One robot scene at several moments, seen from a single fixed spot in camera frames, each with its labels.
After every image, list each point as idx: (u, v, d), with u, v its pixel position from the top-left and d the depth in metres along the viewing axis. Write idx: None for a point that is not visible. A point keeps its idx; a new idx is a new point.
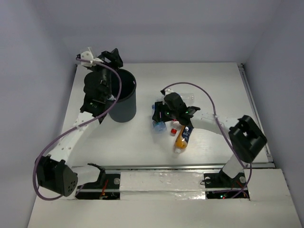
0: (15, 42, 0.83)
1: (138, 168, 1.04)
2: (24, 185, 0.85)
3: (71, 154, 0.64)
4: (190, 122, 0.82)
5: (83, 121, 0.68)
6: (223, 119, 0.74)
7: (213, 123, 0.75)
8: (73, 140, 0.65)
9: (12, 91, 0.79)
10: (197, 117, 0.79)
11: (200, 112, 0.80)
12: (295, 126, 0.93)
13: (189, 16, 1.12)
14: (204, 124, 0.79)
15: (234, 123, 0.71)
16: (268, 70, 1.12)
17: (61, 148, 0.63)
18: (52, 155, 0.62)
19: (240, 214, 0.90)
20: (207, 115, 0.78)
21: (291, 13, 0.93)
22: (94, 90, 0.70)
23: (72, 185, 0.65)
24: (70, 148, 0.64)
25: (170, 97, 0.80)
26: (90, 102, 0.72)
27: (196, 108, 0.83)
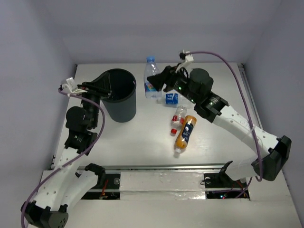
0: (17, 45, 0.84)
1: (138, 168, 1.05)
2: (25, 185, 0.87)
3: (57, 197, 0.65)
4: (213, 116, 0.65)
5: (68, 160, 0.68)
6: (260, 133, 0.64)
7: (249, 134, 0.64)
8: (58, 183, 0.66)
9: (12, 93, 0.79)
10: (226, 117, 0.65)
11: (229, 112, 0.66)
12: (295, 126, 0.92)
13: (190, 14, 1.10)
14: (233, 126, 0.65)
15: (273, 143, 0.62)
16: (270, 68, 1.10)
17: (46, 193, 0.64)
18: (38, 201, 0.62)
19: (241, 215, 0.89)
20: (238, 118, 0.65)
21: (295, 9, 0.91)
22: (79, 127, 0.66)
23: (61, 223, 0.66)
24: (55, 192, 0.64)
25: (203, 80, 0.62)
26: (74, 135, 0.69)
27: (224, 102, 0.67)
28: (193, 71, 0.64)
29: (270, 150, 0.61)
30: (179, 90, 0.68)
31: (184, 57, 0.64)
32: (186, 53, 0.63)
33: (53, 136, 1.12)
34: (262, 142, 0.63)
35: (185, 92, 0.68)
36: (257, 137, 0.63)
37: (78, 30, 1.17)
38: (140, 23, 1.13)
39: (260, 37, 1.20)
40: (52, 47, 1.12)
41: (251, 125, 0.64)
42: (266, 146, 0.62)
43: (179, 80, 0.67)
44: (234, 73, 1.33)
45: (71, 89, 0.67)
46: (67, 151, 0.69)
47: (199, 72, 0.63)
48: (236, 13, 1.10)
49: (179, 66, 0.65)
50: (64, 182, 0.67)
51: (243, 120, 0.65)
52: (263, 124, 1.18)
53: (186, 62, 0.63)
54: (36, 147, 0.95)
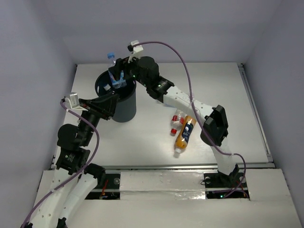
0: (18, 46, 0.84)
1: (138, 168, 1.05)
2: (25, 185, 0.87)
3: (52, 219, 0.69)
4: (161, 96, 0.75)
5: (60, 182, 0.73)
6: (198, 105, 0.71)
7: (189, 107, 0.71)
8: (52, 206, 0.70)
9: (13, 93, 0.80)
10: (170, 95, 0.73)
11: (174, 90, 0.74)
12: (295, 126, 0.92)
13: (190, 14, 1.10)
14: (177, 102, 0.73)
15: (209, 112, 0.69)
16: (270, 68, 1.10)
17: (41, 215, 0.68)
18: (34, 223, 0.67)
19: (242, 216, 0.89)
20: (181, 94, 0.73)
21: (295, 10, 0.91)
22: (70, 145, 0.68)
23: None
24: (49, 215, 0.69)
25: (147, 65, 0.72)
26: (66, 155, 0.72)
27: (170, 83, 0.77)
28: (140, 59, 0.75)
29: (206, 118, 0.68)
30: (133, 77, 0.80)
31: (131, 49, 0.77)
32: (133, 45, 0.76)
33: (52, 136, 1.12)
34: (199, 111, 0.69)
35: (138, 78, 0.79)
36: (196, 109, 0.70)
37: (78, 30, 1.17)
38: (140, 22, 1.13)
39: (260, 37, 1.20)
40: (52, 47, 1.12)
41: (191, 98, 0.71)
42: (203, 114, 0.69)
43: (132, 69, 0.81)
44: (234, 73, 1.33)
45: (71, 104, 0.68)
46: (60, 171, 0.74)
47: (145, 60, 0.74)
48: (236, 13, 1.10)
49: (130, 56, 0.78)
50: (58, 204, 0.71)
51: (185, 96, 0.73)
52: (263, 124, 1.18)
53: (135, 52, 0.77)
54: (36, 147, 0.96)
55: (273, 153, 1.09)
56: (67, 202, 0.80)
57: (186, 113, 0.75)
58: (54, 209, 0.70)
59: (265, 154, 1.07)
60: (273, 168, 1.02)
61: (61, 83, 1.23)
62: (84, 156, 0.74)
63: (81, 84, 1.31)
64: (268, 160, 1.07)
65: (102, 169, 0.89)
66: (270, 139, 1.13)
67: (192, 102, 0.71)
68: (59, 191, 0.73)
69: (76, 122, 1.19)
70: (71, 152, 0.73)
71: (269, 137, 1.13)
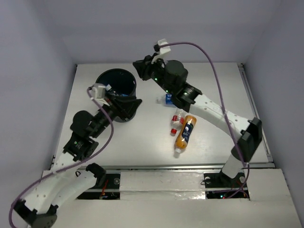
0: (18, 47, 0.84)
1: (138, 168, 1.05)
2: (24, 185, 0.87)
3: (46, 202, 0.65)
4: (187, 105, 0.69)
5: (63, 166, 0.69)
6: (232, 118, 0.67)
7: (222, 120, 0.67)
8: (49, 188, 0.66)
9: (13, 94, 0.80)
10: (200, 105, 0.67)
11: (203, 99, 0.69)
12: (295, 126, 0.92)
13: (190, 14, 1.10)
14: (207, 113, 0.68)
15: (244, 125, 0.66)
16: (270, 68, 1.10)
17: (36, 195, 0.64)
18: (27, 202, 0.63)
19: (241, 216, 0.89)
20: (212, 105, 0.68)
21: (295, 10, 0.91)
22: (82, 132, 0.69)
23: (49, 222, 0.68)
24: (44, 196, 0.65)
25: (177, 71, 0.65)
26: (75, 141, 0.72)
27: (197, 91, 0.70)
28: (168, 62, 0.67)
29: (243, 132, 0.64)
30: (156, 80, 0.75)
31: (158, 49, 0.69)
32: (160, 45, 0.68)
33: (52, 136, 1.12)
34: (234, 125, 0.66)
35: (161, 82, 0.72)
36: (230, 121, 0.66)
37: (78, 30, 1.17)
38: (140, 23, 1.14)
39: (260, 37, 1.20)
40: (52, 48, 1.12)
41: (223, 110, 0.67)
42: (239, 128, 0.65)
43: (156, 71, 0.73)
44: (234, 73, 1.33)
45: (96, 95, 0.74)
46: (65, 155, 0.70)
47: (174, 64, 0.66)
48: (236, 12, 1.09)
49: (155, 57, 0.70)
50: (54, 188, 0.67)
51: (216, 107, 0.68)
52: (263, 124, 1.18)
53: (161, 53, 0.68)
54: (36, 147, 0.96)
55: (272, 153, 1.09)
56: (62, 191, 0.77)
57: (215, 124, 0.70)
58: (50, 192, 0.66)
59: (264, 155, 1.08)
60: (273, 168, 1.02)
61: (61, 83, 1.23)
62: (91, 146, 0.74)
63: (81, 84, 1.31)
64: (268, 160, 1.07)
65: (104, 171, 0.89)
66: (270, 139, 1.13)
67: (226, 115, 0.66)
68: (59, 175, 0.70)
69: None
70: (80, 139, 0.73)
71: (270, 137, 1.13)
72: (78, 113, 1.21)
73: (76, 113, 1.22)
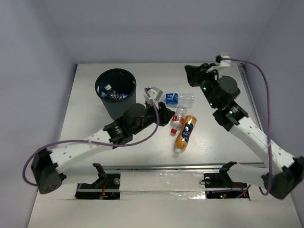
0: (18, 46, 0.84)
1: (137, 168, 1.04)
2: (24, 185, 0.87)
3: (68, 163, 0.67)
4: (229, 124, 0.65)
5: (98, 140, 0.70)
6: (276, 150, 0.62)
7: (264, 149, 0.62)
8: (78, 152, 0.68)
9: (13, 93, 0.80)
10: (243, 128, 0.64)
11: (249, 123, 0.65)
12: (295, 127, 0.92)
13: (190, 14, 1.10)
14: (249, 138, 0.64)
15: (288, 162, 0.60)
16: (271, 68, 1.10)
17: (63, 152, 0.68)
18: (53, 154, 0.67)
19: (242, 216, 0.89)
20: (256, 130, 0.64)
21: (295, 10, 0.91)
22: (131, 119, 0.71)
23: (52, 187, 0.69)
24: (70, 157, 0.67)
25: (230, 89, 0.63)
26: (117, 126, 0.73)
27: (244, 113, 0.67)
28: (222, 78, 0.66)
29: (284, 168, 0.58)
30: (204, 90, 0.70)
31: (219, 61, 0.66)
32: (223, 57, 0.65)
33: (52, 136, 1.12)
34: (276, 159, 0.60)
35: (207, 94, 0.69)
36: (272, 154, 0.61)
37: (78, 30, 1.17)
38: (140, 23, 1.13)
39: (260, 37, 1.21)
40: (52, 47, 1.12)
41: (269, 140, 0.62)
42: (280, 164, 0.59)
43: (206, 81, 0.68)
44: (234, 73, 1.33)
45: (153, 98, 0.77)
46: (104, 133, 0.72)
47: (227, 81, 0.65)
48: (237, 12, 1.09)
49: (212, 68, 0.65)
50: (80, 155, 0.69)
51: (261, 135, 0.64)
52: (264, 124, 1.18)
53: (221, 66, 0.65)
54: (36, 147, 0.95)
55: None
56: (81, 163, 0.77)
57: (254, 151, 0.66)
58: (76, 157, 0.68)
59: None
60: None
61: (61, 83, 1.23)
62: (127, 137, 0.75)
63: (81, 84, 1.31)
64: None
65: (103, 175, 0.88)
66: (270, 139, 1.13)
67: (270, 146, 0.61)
68: (91, 146, 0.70)
69: (76, 122, 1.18)
70: (122, 127, 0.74)
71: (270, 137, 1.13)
72: (78, 113, 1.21)
73: (76, 113, 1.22)
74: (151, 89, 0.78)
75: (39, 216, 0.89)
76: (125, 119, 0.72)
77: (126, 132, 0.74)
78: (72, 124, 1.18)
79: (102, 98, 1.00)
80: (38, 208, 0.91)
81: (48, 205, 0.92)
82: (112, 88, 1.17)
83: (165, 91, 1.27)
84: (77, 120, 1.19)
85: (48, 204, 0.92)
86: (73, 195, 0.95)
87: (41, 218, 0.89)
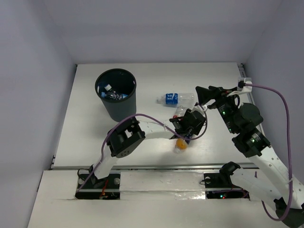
0: (18, 47, 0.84)
1: (138, 168, 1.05)
2: (24, 186, 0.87)
3: (147, 135, 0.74)
4: (250, 152, 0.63)
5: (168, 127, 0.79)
6: (296, 185, 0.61)
7: (285, 185, 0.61)
8: (156, 129, 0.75)
9: (12, 94, 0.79)
10: (265, 160, 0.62)
11: (270, 154, 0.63)
12: (296, 126, 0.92)
13: (190, 14, 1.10)
14: (270, 171, 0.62)
15: None
16: (271, 68, 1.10)
17: (147, 126, 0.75)
18: (140, 125, 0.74)
19: (242, 215, 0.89)
20: (278, 162, 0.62)
21: (296, 10, 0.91)
22: (193, 119, 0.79)
23: (126, 153, 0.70)
24: (151, 131, 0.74)
25: (251, 118, 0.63)
26: (177, 121, 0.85)
27: (266, 142, 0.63)
28: (243, 104, 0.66)
29: None
30: (223, 113, 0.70)
31: (242, 87, 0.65)
32: (246, 83, 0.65)
33: (52, 136, 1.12)
34: (296, 195, 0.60)
35: (226, 119, 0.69)
36: (292, 189, 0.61)
37: (78, 30, 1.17)
38: (140, 23, 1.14)
39: (260, 37, 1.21)
40: (53, 48, 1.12)
41: (290, 175, 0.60)
42: (300, 200, 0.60)
43: (226, 105, 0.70)
44: (234, 73, 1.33)
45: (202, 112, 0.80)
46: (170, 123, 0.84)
47: (249, 108, 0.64)
48: (237, 13, 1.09)
49: (233, 92, 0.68)
50: (155, 134, 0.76)
51: (283, 168, 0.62)
52: (264, 125, 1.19)
53: (242, 91, 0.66)
54: (36, 147, 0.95)
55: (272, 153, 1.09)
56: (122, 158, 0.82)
57: (272, 182, 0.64)
58: (155, 132, 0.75)
59: None
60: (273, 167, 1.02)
61: (61, 83, 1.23)
62: (185, 133, 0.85)
63: (81, 84, 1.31)
64: None
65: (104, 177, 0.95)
66: (270, 139, 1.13)
67: (291, 182, 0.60)
68: (166, 130, 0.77)
69: (76, 121, 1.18)
70: (181, 124, 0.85)
71: (270, 138, 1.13)
72: (78, 112, 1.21)
73: (76, 113, 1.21)
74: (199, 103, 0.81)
75: (39, 216, 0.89)
76: (185, 119, 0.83)
77: (185, 129, 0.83)
78: (72, 124, 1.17)
79: (103, 98, 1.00)
80: (38, 208, 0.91)
81: (48, 205, 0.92)
82: (112, 88, 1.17)
83: (165, 91, 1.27)
84: (77, 120, 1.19)
85: (47, 204, 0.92)
86: (73, 195, 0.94)
87: (41, 218, 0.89)
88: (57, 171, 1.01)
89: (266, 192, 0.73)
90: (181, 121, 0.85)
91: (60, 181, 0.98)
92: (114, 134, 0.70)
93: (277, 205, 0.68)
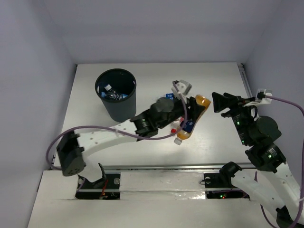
0: (18, 46, 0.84)
1: (138, 168, 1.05)
2: (24, 186, 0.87)
3: (94, 147, 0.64)
4: (265, 167, 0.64)
5: (125, 130, 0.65)
6: None
7: (294, 202, 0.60)
8: (103, 138, 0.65)
9: (12, 93, 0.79)
10: (279, 176, 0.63)
11: (285, 172, 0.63)
12: (297, 126, 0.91)
13: (190, 14, 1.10)
14: (282, 188, 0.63)
15: None
16: (272, 68, 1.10)
17: (90, 137, 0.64)
18: (80, 137, 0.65)
19: (242, 216, 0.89)
20: (291, 180, 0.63)
21: (296, 10, 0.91)
22: (158, 113, 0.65)
23: (74, 171, 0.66)
24: (96, 143, 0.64)
25: (269, 132, 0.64)
26: (143, 118, 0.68)
27: (282, 158, 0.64)
28: (261, 117, 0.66)
29: None
30: (237, 123, 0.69)
31: (261, 98, 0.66)
32: (266, 95, 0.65)
33: (52, 136, 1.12)
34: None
35: (241, 130, 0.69)
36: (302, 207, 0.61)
37: (78, 29, 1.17)
38: (140, 23, 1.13)
39: (260, 37, 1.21)
40: (52, 48, 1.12)
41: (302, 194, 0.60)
42: None
43: (242, 115, 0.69)
44: (234, 73, 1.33)
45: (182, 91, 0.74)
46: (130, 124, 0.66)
47: (267, 122, 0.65)
48: (237, 13, 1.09)
49: (251, 103, 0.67)
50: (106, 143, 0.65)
51: (296, 186, 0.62)
52: None
53: (261, 103, 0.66)
54: (36, 147, 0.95)
55: None
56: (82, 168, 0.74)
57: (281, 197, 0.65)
58: (101, 143, 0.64)
59: None
60: None
61: (61, 83, 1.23)
62: (151, 133, 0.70)
63: (81, 83, 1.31)
64: None
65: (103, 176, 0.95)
66: None
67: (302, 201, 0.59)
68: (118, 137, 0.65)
69: (76, 121, 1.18)
70: (147, 120, 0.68)
71: None
72: (79, 112, 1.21)
73: (76, 113, 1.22)
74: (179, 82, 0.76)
75: (39, 217, 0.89)
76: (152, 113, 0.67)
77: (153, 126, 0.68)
78: (71, 124, 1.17)
79: (103, 98, 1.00)
80: (38, 208, 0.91)
81: (48, 205, 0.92)
82: (112, 88, 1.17)
83: (165, 91, 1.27)
84: (77, 120, 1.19)
85: (47, 205, 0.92)
86: (73, 195, 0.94)
87: (41, 218, 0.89)
88: (57, 171, 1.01)
89: (268, 198, 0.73)
90: (147, 118, 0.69)
91: (60, 181, 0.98)
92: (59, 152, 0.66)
93: (279, 214, 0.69)
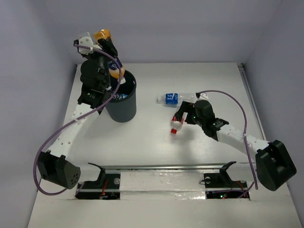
0: (18, 45, 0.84)
1: (137, 168, 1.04)
2: (24, 185, 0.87)
3: (70, 148, 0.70)
4: (215, 134, 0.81)
5: (81, 114, 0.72)
6: (251, 139, 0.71)
7: (240, 140, 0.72)
8: (72, 135, 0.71)
9: (12, 93, 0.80)
10: (224, 131, 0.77)
11: (227, 127, 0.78)
12: (296, 126, 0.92)
13: (190, 14, 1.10)
14: (230, 138, 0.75)
15: (263, 146, 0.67)
16: (271, 68, 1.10)
17: (61, 143, 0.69)
18: (52, 150, 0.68)
19: (242, 216, 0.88)
20: (235, 131, 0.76)
21: (296, 10, 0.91)
22: (92, 80, 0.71)
23: (74, 177, 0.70)
24: (69, 143, 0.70)
25: (201, 105, 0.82)
26: (88, 93, 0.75)
27: (224, 122, 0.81)
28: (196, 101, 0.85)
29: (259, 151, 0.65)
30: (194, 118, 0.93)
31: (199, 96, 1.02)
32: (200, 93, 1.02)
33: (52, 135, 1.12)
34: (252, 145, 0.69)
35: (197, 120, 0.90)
36: (248, 142, 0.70)
37: (78, 30, 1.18)
38: (140, 23, 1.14)
39: (260, 37, 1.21)
40: (52, 48, 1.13)
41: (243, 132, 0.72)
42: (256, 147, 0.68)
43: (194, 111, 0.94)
44: (234, 73, 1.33)
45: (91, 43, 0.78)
46: (81, 106, 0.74)
47: (200, 101, 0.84)
48: (237, 12, 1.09)
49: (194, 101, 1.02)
50: (78, 134, 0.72)
51: (239, 131, 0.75)
52: (264, 125, 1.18)
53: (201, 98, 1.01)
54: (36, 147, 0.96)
55: None
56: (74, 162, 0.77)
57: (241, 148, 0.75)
58: (74, 138, 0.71)
59: None
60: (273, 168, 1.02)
61: (61, 82, 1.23)
62: (104, 96, 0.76)
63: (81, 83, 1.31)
64: None
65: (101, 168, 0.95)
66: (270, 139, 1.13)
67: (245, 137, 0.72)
68: (81, 122, 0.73)
69: None
70: (93, 91, 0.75)
71: (270, 138, 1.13)
72: None
73: None
74: (79, 40, 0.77)
75: (38, 216, 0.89)
76: (88, 85, 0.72)
77: (99, 91, 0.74)
78: None
79: None
80: (37, 208, 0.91)
81: (48, 204, 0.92)
82: None
83: (165, 91, 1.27)
84: None
85: (47, 204, 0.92)
86: (73, 195, 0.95)
87: (40, 218, 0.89)
88: None
89: None
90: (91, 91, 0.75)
91: None
92: (47, 178, 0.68)
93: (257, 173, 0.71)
